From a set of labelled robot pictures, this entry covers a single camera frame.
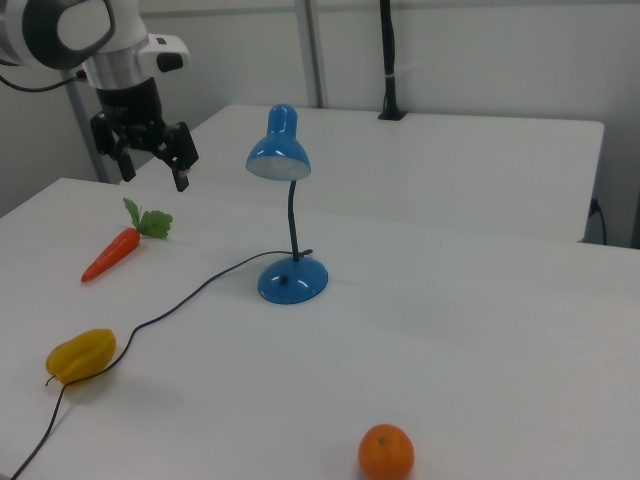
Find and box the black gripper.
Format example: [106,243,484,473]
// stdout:
[89,78,201,194]

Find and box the blue desk lamp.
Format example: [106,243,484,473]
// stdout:
[244,103,330,305]

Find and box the orange toy carrot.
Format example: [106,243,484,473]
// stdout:
[80,197,174,284]

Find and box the yellow toy starfruit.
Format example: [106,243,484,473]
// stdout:
[45,327,118,388]

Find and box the black clamped pole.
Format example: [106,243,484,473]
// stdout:
[376,0,409,122]

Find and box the white table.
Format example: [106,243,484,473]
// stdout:
[119,103,605,245]

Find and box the orange toy mandarin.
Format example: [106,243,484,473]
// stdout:
[357,423,416,480]

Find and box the grey metal frame post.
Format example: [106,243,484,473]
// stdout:
[63,74,112,185]
[293,0,329,109]

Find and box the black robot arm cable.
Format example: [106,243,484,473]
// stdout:
[0,69,87,94]

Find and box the black lamp power cable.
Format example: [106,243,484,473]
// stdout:
[8,248,315,480]

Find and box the black wall plug cable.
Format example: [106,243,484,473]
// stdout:
[588,197,609,246]

